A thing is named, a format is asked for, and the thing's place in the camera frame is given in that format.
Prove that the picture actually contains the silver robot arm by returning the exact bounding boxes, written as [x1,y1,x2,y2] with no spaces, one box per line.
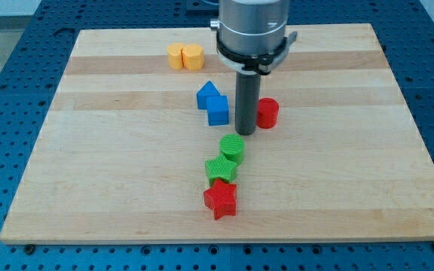
[210,0,289,56]

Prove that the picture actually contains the red cylinder block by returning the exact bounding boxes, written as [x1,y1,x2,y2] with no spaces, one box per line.
[256,97,280,129]

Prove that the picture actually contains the blue pentagon block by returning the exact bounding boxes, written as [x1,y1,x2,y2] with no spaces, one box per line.
[196,81,220,109]

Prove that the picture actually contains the light wooden board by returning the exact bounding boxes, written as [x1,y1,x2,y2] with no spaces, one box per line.
[0,23,434,245]

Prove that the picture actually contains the red star block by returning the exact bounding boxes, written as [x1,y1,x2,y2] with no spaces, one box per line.
[203,178,237,220]

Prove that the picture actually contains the green star block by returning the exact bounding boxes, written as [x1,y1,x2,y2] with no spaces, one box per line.
[204,154,238,187]

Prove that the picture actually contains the yellow hexagon block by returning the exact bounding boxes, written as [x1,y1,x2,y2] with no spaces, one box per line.
[182,44,205,71]

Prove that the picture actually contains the green cylinder block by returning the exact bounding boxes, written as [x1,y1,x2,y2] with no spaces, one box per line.
[219,134,245,165]

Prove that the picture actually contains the blue cube block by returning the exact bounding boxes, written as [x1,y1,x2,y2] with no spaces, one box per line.
[206,96,229,126]

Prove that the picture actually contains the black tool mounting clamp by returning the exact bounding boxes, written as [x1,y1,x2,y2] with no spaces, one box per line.
[216,31,298,76]

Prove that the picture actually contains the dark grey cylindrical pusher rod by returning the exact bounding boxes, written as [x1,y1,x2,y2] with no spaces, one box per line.
[234,73,261,136]

